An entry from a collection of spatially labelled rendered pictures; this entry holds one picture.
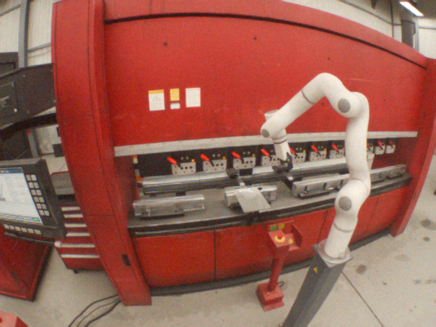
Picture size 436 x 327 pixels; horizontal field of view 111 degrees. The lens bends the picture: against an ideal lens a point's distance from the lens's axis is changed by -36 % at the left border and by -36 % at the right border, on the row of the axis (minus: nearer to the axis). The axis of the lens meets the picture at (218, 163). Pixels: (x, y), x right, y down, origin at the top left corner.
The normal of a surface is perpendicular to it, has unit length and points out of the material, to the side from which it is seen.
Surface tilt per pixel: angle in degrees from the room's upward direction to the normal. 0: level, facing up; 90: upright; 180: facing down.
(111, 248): 90
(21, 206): 90
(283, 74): 90
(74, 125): 90
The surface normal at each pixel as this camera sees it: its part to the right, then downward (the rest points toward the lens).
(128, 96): 0.21, 0.41
